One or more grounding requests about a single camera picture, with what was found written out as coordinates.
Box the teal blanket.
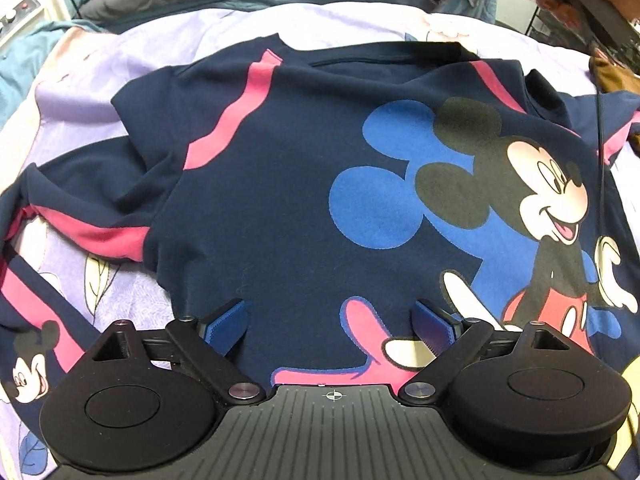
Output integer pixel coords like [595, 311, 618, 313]
[0, 0, 108, 131]

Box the navy cartoon mouse sweatshirt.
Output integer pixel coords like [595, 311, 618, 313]
[0, 32, 640, 411]

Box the purple floral bed sheet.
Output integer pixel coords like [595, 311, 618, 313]
[0, 2, 640, 480]

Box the white control box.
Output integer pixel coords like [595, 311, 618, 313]
[0, 0, 61, 38]

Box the brown cloth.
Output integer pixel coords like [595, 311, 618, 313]
[587, 52, 640, 151]

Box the black cable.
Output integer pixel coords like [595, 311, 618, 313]
[591, 45, 613, 261]

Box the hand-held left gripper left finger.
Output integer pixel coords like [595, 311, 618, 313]
[92, 299, 266, 404]

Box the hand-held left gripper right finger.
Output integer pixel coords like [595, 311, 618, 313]
[399, 299, 573, 406]

